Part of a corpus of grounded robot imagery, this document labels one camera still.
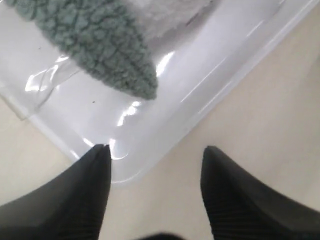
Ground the white plush snowman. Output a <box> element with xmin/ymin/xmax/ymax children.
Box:
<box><xmin>129</xmin><ymin>0</ymin><xmax>296</xmax><ymax>51</ymax></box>

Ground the green fleece scarf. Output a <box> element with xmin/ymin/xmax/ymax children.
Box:
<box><xmin>6</xmin><ymin>0</ymin><xmax>158</xmax><ymax>100</ymax></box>

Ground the white plastic tray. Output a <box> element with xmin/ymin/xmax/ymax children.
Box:
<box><xmin>0</xmin><ymin>0</ymin><xmax>319</xmax><ymax>184</ymax></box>

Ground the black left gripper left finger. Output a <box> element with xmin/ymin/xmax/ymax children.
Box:
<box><xmin>0</xmin><ymin>144</ymin><xmax>112</xmax><ymax>240</ymax></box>

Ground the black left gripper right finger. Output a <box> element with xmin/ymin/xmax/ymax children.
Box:
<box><xmin>201</xmin><ymin>146</ymin><xmax>320</xmax><ymax>240</ymax></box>

